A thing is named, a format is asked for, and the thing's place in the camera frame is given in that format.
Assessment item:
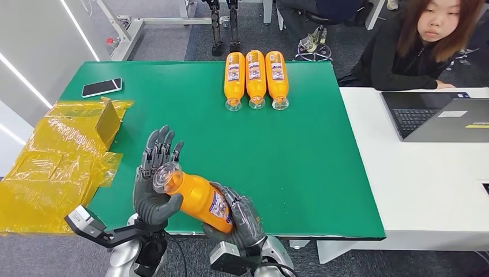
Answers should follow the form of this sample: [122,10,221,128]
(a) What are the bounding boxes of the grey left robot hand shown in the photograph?
[133,125,185,226]

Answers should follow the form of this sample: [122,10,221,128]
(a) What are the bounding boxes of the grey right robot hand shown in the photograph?
[201,181,267,253]

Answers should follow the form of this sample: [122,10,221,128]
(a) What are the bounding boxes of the orange juice bottle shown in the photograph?
[152,162,235,235]
[245,50,267,110]
[223,52,246,113]
[265,50,290,111]

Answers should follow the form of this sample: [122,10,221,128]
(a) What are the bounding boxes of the green table mat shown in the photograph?
[59,61,386,241]

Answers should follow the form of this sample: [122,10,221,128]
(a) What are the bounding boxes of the yellow plastic-wrapped cardboard box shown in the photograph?
[0,97,134,235]

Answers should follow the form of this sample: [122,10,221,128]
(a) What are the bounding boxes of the black smartphone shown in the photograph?
[81,77,123,99]

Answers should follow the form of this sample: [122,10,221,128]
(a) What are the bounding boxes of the white robot support gantry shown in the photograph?
[95,0,274,62]

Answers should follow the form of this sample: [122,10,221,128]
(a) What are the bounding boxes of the standing humanoid robot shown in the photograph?
[201,0,242,57]

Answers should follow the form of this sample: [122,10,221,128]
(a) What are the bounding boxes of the white desk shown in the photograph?
[317,87,489,264]

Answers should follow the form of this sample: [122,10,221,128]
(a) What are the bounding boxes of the open black laptop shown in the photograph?
[381,91,471,141]

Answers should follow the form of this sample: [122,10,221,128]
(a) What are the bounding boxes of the person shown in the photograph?
[276,0,367,54]
[338,0,489,91]

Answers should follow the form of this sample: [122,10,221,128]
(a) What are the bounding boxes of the black office chair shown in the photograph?
[294,12,343,63]

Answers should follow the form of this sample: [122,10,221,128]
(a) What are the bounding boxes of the grey laptop lid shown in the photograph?
[403,98,489,143]

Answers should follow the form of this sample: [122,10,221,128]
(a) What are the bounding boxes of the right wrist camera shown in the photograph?
[209,241,264,277]

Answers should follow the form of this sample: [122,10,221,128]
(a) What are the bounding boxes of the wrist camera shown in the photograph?
[64,205,153,249]
[209,241,264,277]

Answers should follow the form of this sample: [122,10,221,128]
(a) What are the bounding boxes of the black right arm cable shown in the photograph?
[264,262,299,277]

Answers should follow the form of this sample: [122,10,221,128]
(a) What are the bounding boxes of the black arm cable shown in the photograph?
[264,262,299,277]
[166,233,189,277]

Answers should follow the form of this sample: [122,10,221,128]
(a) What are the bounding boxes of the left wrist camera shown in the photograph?
[64,205,153,249]

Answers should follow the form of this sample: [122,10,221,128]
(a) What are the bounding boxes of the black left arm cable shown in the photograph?
[166,233,189,277]

